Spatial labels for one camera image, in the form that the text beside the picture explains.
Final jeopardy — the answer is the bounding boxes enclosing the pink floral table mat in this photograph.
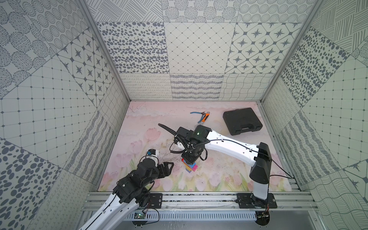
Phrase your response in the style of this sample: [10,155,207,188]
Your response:
[97,101,293,193]

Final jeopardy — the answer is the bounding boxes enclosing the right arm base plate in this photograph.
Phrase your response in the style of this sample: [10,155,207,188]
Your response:
[235,193,278,209]

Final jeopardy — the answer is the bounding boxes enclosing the orange adjustable wrench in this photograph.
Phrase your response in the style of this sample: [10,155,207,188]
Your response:
[198,112,210,124]

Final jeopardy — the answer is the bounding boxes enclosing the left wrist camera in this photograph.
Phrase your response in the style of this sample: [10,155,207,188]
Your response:
[146,149,159,160]

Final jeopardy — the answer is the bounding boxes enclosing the light blue lego brick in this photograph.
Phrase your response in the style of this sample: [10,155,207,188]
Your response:
[184,164,192,171]

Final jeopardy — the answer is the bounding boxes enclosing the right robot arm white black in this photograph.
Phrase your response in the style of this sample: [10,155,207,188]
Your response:
[173,125,272,201]

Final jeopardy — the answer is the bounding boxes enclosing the black plastic tool case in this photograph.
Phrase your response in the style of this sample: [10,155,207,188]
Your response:
[223,108,263,136]

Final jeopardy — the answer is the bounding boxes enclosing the blue handled pliers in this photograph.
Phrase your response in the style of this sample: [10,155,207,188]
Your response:
[190,112,206,116]

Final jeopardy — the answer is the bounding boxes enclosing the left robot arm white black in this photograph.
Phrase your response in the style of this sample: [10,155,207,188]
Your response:
[80,156,174,230]

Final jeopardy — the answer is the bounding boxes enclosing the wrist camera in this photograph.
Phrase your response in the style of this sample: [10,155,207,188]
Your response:
[173,137,185,150]
[146,149,159,160]

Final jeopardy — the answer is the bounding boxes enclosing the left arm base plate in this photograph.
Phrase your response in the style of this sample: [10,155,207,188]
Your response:
[140,193,163,209]

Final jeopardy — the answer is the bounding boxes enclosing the aluminium rail frame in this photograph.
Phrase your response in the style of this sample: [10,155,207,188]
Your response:
[81,191,318,211]

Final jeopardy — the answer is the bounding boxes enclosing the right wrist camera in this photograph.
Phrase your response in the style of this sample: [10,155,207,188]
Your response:
[173,137,185,150]

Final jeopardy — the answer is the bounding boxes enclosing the left controller board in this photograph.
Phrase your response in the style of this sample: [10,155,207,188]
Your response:
[132,212,148,227]

